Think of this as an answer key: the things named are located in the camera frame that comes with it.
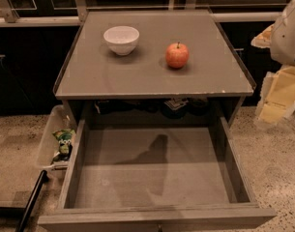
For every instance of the metal railing frame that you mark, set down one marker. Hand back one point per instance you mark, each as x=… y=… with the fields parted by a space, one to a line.
x=67 y=12

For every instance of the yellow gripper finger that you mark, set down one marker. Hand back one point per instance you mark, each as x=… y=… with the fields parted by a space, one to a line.
x=277 y=96
x=263 y=39

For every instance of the clear plastic bin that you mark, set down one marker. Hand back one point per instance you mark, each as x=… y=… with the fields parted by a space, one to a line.
x=48 y=157

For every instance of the green snack bag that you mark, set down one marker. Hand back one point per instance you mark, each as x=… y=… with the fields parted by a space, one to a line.
x=65 y=139

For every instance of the white ceramic bowl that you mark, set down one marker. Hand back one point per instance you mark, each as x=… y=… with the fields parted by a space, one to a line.
x=122 y=40

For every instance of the grey cabinet with top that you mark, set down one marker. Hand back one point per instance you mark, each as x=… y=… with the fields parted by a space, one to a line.
x=94 y=72

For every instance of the open grey top drawer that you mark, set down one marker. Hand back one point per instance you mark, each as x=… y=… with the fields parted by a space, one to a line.
x=144 y=179

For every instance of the red apple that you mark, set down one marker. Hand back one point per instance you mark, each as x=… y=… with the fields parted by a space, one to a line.
x=177 y=55

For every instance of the black pole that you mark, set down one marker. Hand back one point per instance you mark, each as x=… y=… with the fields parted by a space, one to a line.
x=32 y=201

